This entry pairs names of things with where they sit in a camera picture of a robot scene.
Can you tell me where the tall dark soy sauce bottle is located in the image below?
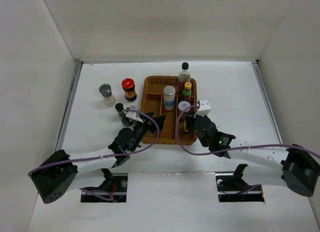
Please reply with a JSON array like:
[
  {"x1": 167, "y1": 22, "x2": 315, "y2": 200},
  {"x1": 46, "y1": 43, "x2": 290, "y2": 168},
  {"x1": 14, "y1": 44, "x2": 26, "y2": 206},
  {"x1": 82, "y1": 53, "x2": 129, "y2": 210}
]
[{"x1": 177, "y1": 62, "x2": 191, "y2": 94}]

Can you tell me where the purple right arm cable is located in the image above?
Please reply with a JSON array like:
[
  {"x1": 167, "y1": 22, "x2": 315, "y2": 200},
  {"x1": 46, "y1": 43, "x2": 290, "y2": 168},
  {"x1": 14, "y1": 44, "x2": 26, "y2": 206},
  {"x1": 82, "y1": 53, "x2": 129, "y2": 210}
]
[{"x1": 175, "y1": 103, "x2": 320, "y2": 195}]

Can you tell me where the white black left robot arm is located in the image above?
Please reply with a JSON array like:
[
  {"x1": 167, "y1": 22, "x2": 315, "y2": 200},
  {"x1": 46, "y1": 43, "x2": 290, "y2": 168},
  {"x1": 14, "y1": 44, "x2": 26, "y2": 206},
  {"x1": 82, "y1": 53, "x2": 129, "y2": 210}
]
[{"x1": 28, "y1": 111, "x2": 166, "y2": 204}]

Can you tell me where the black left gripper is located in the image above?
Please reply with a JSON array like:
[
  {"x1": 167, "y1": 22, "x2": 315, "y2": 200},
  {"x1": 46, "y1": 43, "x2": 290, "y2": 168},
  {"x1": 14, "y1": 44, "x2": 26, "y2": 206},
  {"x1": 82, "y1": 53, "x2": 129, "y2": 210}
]
[{"x1": 129, "y1": 112, "x2": 165, "y2": 152}]

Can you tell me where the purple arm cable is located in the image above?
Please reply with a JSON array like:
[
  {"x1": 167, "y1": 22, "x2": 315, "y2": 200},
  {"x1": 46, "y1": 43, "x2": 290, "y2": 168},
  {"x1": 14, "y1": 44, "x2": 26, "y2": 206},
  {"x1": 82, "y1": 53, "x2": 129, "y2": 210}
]
[
  {"x1": 175, "y1": 103, "x2": 320, "y2": 195},
  {"x1": 27, "y1": 108, "x2": 161, "y2": 201}
]

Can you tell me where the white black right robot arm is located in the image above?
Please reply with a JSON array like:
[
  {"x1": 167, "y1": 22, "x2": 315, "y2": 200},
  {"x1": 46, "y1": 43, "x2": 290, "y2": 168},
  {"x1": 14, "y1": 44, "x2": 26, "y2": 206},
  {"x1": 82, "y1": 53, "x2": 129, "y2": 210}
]
[{"x1": 185, "y1": 113, "x2": 320, "y2": 197}]

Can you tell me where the yellow label sesame oil bottle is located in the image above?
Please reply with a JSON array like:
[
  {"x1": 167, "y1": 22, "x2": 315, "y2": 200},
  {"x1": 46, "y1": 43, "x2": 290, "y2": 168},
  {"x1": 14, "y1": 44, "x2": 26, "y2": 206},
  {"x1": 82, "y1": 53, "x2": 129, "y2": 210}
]
[{"x1": 183, "y1": 118, "x2": 189, "y2": 132}]

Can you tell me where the small black pepper grinder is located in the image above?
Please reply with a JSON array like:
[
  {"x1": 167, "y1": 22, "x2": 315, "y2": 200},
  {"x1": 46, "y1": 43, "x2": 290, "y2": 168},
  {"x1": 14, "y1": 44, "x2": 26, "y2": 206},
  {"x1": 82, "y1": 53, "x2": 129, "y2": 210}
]
[{"x1": 115, "y1": 103, "x2": 124, "y2": 117}]

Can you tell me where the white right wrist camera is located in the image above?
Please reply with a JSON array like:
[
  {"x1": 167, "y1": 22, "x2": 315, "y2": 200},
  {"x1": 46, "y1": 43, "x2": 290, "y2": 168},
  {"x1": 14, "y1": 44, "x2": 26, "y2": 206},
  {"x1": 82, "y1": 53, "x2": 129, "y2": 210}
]
[{"x1": 195, "y1": 99, "x2": 212, "y2": 116}]

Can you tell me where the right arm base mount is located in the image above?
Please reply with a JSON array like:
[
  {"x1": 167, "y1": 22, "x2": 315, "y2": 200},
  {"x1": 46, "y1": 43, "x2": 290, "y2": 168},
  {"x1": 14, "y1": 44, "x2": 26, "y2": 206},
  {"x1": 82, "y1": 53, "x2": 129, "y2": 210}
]
[{"x1": 215, "y1": 164, "x2": 265, "y2": 202}]

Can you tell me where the white lid red label jar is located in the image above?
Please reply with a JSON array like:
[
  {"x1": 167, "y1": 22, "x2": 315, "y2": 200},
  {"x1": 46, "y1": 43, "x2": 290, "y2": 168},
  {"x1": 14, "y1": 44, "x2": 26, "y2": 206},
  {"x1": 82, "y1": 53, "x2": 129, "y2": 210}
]
[{"x1": 177, "y1": 101, "x2": 191, "y2": 115}]

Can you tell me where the brown wicker divided basket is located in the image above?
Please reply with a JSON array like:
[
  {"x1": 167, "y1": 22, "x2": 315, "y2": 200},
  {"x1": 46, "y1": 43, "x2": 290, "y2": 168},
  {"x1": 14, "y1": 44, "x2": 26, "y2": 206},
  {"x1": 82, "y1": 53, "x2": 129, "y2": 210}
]
[{"x1": 140, "y1": 76, "x2": 197, "y2": 145}]

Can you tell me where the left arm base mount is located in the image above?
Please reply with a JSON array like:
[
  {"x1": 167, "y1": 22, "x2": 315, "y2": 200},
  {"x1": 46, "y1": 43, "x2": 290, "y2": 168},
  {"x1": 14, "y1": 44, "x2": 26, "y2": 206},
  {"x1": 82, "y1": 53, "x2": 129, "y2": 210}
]
[{"x1": 80, "y1": 169, "x2": 129, "y2": 203}]

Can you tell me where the red lid chili sauce jar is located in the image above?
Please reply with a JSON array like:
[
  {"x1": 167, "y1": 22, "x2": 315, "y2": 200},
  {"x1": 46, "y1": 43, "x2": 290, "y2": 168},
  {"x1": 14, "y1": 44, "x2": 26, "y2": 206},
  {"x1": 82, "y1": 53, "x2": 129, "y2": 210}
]
[{"x1": 121, "y1": 78, "x2": 137, "y2": 102}]

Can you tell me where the green label chili sauce bottle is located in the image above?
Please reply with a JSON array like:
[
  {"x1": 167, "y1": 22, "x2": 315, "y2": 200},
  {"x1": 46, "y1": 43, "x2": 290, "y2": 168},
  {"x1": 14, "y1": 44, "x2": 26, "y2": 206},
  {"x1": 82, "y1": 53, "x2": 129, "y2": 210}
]
[{"x1": 181, "y1": 82, "x2": 192, "y2": 102}]

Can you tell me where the silver lid white pepper jar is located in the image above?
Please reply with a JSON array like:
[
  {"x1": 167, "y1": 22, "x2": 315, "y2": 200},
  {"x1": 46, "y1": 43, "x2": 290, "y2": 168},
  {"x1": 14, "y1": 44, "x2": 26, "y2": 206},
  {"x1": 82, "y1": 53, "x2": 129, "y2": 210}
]
[{"x1": 163, "y1": 85, "x2": 176, "y2": 111}]

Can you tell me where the clear salt grinder black top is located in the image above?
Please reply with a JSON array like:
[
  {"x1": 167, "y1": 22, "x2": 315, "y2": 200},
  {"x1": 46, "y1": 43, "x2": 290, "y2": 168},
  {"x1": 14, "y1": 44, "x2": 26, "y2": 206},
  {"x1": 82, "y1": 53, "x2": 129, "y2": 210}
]
[{"x1": 98, "y1": 84, "x2": 116, "y2": 107}]

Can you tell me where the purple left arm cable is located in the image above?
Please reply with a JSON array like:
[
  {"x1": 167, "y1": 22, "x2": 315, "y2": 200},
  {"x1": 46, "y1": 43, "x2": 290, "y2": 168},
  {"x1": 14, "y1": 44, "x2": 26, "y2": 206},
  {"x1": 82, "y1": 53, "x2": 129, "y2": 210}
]
[{"x1": 27, "y1": 108, "x2": 161, "y2": 201}]

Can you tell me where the clear glass shaker jar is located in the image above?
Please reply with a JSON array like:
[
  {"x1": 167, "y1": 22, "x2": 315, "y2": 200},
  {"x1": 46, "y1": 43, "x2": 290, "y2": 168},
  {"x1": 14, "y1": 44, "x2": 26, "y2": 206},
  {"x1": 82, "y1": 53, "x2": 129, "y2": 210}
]
[{"x1": 121, "y1": 114, "x2": 136, "y2": 128}]

